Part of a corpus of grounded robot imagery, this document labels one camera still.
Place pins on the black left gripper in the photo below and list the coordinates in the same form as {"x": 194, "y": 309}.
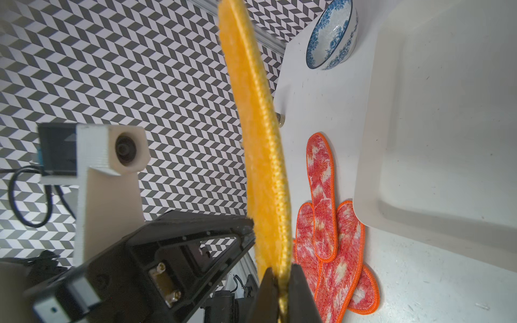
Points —
{"x": 162, "y": 272}

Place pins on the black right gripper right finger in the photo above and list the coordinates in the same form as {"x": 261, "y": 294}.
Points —
{"x": 301, "y": 304}

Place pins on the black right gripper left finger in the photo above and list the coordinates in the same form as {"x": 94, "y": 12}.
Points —
{"x": 266, "y": 308}

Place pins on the red orange-edged insole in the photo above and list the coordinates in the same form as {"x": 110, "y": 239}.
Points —
{"x": 366, "y": 297}
{"x": 341, "y": 276}
{"x": 303, "y": 250}
{"x": 321, "y": 177}

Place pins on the yellow fleece insole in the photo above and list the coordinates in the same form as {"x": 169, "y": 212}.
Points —
{"x": 268, "y": 202}

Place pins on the white rectangular storage tray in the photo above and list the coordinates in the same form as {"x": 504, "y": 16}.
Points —
{"x": 438, "y": 159}

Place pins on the blue white porcelain bowl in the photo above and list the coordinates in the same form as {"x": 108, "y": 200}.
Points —
{"x": 334, "y": 37}

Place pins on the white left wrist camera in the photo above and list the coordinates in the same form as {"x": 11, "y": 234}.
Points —
{"x": 104, "y": 162}

